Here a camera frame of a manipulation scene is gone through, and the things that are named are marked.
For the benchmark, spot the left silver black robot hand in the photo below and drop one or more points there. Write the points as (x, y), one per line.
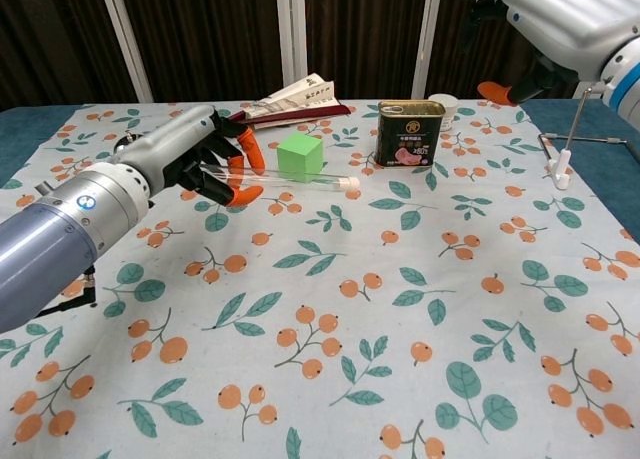
(170, 149)

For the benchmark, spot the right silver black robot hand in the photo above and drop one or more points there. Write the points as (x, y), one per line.
(565, 14)

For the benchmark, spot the clear glass tube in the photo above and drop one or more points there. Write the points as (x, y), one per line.
(300, 178)

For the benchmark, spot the small white object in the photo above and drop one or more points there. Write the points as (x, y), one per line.
(352, 183)

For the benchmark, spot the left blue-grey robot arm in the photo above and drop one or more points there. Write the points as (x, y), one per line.
(55, 234)

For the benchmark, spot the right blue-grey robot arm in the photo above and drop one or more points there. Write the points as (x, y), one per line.
(625, 84)

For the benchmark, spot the round steel bowl, black rim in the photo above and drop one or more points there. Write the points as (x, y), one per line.
(125, 140)

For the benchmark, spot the black pleated curtain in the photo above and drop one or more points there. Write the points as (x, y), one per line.
(215, 34)

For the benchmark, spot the green cube block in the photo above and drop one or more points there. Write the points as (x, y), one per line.
(300, 156)

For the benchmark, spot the folding paper fan, maroon ribs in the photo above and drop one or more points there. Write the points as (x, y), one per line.
(300, 101)

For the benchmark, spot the small white round jar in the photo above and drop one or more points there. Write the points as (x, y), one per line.
(448, 111)

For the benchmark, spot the black luncheon meat can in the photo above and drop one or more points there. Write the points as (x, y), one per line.
(410, 136)

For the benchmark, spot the floral printed tablecloth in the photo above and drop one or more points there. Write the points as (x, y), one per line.
(350, 304)

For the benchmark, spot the white partition frame post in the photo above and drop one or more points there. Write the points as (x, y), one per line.
(291, 29)
(427, 34)
(125, 39)

